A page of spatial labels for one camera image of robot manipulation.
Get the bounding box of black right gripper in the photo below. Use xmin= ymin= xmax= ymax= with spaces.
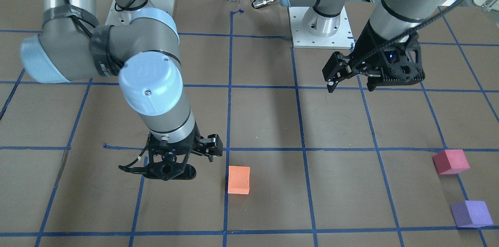
xmin=142 ymin=125 xmax=223 ymax=181

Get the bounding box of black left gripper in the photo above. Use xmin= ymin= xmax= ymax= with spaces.
xmin=322 ymin=22 xmax=425 ymax=93

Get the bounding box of orange foam block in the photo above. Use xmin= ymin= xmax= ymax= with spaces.
xmin=227 ymin=166 xmax=251 ymax=194

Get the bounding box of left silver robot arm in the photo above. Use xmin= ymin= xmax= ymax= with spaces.
xmin=279 ymin=0 xmax=463 ymax=93

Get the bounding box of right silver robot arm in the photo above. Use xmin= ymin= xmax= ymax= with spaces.
xmin=20 ymin=0 xmax=223 ymax=181

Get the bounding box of pink foam block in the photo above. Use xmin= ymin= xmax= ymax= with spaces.
xmin=432 ymin=149 xmax=470 ymax=175

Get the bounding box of purple foam block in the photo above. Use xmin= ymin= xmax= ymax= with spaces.
xmin=451 ymin=200 xmax=494 ymax=228

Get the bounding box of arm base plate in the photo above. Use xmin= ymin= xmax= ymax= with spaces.
xmin=288 ymin=6 xmax=354 ymax=49
xmin=105 ymin=0 xmax=175 ymax=26

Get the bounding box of silver cable connector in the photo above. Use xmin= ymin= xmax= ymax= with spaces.
xmin=251 ymin=0 xmax=278 ymax=9

